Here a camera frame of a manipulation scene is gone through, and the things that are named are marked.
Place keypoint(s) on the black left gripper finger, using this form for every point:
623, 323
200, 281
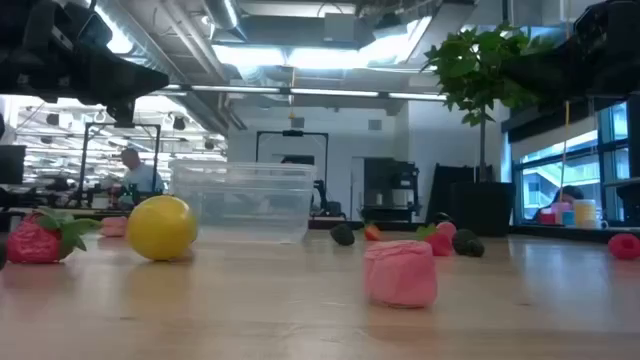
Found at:
125, 80

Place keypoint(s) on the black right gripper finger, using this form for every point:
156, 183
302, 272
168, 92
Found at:
545, 80

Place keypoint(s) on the yellow toy lemon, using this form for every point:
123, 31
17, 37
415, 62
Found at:
161, 229

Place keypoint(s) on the clear plastic tupperware container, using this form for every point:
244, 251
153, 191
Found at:
250, 200

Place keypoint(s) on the pink toy raspberry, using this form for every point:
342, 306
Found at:
447, 228

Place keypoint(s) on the black toy blackberry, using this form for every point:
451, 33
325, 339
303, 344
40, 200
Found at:
462, 239
342, 234

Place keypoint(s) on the small dark toy berry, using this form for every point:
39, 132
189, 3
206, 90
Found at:
477, 249

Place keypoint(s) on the large red toy strawberry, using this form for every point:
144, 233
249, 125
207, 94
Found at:
32, 245

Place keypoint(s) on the small red toy strawberry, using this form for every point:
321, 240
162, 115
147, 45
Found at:
372, 233

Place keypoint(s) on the black background robot arm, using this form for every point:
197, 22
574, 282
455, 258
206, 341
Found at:
330, 207

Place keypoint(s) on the green leafy potted tree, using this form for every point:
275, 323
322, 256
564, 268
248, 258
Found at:
470, 70

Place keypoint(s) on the person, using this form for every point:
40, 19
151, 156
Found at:
570, 192
142, 180

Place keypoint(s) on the black computer monitor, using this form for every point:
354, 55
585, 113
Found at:
11, 165

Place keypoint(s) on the pink plastic cup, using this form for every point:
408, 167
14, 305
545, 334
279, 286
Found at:
560, 207

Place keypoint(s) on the yellow white cup stack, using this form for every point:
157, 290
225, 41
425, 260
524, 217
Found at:
585, 212

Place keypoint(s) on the red plastic cup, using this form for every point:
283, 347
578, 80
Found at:
547, 219

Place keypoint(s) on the blue plastic cup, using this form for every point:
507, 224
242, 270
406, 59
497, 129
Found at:
568, 218

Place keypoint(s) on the black plant pot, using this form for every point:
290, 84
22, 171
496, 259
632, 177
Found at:
482, 210

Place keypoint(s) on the black leaning panel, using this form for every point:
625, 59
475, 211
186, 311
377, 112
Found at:
445, 190

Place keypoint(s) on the red toy raspberry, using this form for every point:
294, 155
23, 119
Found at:
624, 246

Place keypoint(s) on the black equipment rack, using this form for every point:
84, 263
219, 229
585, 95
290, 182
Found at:
385, 180

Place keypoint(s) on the grey ceiling unit box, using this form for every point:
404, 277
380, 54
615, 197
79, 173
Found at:
340, 27

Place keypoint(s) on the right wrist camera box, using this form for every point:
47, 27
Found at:
592, 25

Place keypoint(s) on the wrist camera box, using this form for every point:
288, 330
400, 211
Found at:
592, 25
90, 27

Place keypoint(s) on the large ribbed air duct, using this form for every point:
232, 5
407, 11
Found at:
145, 45

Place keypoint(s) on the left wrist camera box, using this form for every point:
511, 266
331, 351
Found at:
90, 27

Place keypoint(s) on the silver ceiling air duct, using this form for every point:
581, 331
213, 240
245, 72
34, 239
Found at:
222, 12

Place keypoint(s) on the black aluminium table frame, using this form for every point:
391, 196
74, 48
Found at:
550, 233

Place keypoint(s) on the grey wall vent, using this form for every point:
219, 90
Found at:
375, 125
297, 123

